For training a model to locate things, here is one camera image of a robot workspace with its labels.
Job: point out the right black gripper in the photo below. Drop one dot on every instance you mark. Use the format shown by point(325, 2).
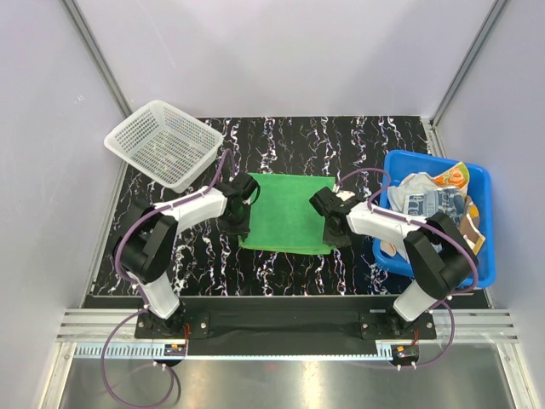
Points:
point(330, 239)

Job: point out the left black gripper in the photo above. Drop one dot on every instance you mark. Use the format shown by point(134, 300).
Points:
point(243, 229)

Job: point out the green microfiber towel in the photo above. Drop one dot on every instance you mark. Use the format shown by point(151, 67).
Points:
point(282, 218)

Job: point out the blue white patterned towel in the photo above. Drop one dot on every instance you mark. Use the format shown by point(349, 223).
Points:
point(416, 195)

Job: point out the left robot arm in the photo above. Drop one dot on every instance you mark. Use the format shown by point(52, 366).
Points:
point(146, 238)

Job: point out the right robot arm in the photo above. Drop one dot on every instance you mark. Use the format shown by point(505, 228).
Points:
point(440, 257)

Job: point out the white perforated plastic basket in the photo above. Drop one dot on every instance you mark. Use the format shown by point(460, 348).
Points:
point(166, 144)

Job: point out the blue plastic bin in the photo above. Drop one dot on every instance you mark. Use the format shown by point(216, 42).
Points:
point(399, 164)

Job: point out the orange floral towel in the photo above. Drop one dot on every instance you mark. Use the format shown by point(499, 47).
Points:
point(455, 201)

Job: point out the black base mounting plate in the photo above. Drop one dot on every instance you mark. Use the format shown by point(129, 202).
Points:
point(275, 327)

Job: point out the aluminium frame rail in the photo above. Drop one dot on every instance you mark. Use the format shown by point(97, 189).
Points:
point(116, 334)

